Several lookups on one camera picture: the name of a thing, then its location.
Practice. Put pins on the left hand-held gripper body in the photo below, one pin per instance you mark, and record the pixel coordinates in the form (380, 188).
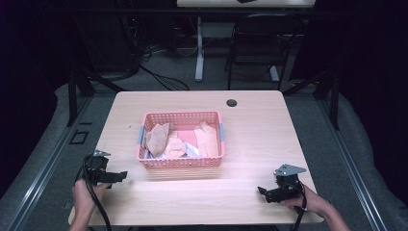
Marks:
(96, 168)

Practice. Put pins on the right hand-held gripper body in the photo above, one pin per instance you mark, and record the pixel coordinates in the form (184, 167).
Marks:
(287, 184)

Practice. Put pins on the brown paper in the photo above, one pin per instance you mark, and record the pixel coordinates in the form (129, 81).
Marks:
(156, 139)

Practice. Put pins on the small peach paper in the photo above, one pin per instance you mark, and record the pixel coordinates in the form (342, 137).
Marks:
(174, 149)

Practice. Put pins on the pink plastic basket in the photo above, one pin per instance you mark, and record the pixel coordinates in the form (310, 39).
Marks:
(179, 163)

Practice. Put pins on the large peach paper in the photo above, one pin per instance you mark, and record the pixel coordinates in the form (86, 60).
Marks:
(207, 141)

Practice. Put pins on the person's left hand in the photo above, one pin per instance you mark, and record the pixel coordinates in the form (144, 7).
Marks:
(84, 197)

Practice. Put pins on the person's right hand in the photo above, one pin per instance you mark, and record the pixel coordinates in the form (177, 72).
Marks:
(309, 200)

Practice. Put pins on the white crumpled paper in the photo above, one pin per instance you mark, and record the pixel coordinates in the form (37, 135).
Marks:
(192, 150)

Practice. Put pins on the black metal stand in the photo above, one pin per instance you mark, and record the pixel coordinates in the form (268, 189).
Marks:
(330, 93)
(77, 89)

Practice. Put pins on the pink flat paper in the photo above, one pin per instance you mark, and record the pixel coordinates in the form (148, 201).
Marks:
(188, 136)

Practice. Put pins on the black folding chair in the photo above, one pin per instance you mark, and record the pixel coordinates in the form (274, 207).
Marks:
(263, 38)

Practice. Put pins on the white desk leg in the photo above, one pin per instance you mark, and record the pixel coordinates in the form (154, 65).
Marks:
(199, 48)

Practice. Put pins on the light background desk top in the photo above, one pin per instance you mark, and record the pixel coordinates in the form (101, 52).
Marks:
(224, 3)

